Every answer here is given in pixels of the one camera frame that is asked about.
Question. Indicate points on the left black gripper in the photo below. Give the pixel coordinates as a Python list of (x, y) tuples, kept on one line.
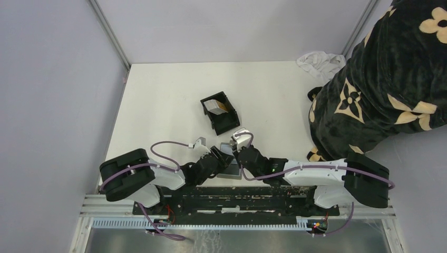
[(223, 158)]

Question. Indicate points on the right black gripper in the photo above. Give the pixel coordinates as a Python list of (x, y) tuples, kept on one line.
[(253, 148)]

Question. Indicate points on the grey leather card holder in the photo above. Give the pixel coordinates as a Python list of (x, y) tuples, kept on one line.
[(233, 170)]

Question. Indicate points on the black plastic card box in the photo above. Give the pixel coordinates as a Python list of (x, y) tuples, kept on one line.
[(224, 122)]

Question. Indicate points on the stack of credit cards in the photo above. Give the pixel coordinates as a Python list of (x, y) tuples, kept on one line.
[(215, 107)]

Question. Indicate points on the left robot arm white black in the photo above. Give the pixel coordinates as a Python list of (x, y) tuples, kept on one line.
[(134, 176)]

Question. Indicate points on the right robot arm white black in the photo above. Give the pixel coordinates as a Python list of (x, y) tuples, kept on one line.
[(355, 179)]

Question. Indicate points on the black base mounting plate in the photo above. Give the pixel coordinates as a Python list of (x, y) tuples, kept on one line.
[(260, 205)]

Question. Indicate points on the white crumpled cloth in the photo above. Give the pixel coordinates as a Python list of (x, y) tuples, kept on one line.
[(321, 65)]

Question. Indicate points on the black floral plush blanket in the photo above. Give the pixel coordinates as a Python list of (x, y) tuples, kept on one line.
[(394, 82)]

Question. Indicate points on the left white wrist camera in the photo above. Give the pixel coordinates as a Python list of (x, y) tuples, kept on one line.
[(199, 147)]

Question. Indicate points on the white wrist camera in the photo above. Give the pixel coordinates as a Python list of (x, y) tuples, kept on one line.
[(241, 138), (199, 147)]

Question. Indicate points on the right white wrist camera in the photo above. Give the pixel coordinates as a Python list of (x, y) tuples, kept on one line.
[(241, 138)]

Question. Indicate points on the grey slotted cable duct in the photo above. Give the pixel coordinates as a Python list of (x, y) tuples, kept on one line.
[(142, 223)]

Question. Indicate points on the aluminium frame rail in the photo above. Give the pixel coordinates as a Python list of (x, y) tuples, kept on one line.
[(96, 206)]

